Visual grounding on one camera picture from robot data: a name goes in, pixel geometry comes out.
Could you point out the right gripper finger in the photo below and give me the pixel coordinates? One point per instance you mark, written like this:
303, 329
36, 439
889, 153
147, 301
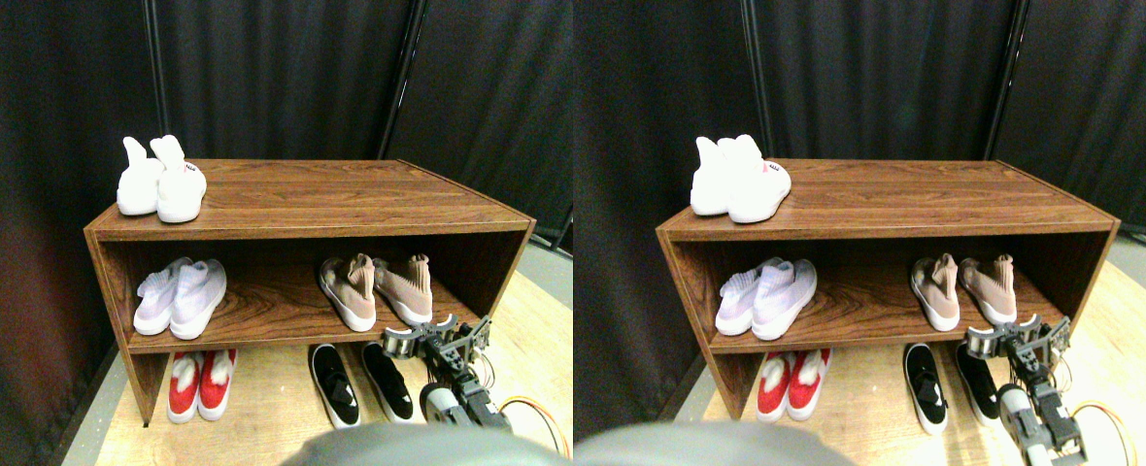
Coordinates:
1029, 323
403, 345
447, 323
986, 345

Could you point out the black shoe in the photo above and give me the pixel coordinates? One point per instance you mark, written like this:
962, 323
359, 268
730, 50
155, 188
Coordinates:
926, 393
388, 383
979, 388
335, 388

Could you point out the beige shoe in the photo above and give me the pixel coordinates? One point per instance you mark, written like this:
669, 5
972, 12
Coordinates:
991, 291
350, 296
408, 291
937, 296

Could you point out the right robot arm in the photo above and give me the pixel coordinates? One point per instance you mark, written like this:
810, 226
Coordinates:
466, 400
1044, 417

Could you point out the brown shoe rack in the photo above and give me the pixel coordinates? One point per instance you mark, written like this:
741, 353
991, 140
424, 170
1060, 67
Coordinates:
330, 204
923, 204

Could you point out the lilac shoe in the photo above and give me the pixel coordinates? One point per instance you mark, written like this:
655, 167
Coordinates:
734, 307
152, 306
785, 301
196, 301

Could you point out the black curtain stand pole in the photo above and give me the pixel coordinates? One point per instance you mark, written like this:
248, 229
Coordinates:
157, 78
757, 78
400, 83
1007, 83

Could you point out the white shoe with red mark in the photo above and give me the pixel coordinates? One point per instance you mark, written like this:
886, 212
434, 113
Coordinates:
759, 194
180, 194

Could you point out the black bracket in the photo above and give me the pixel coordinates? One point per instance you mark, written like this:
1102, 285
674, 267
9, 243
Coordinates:
481, 337

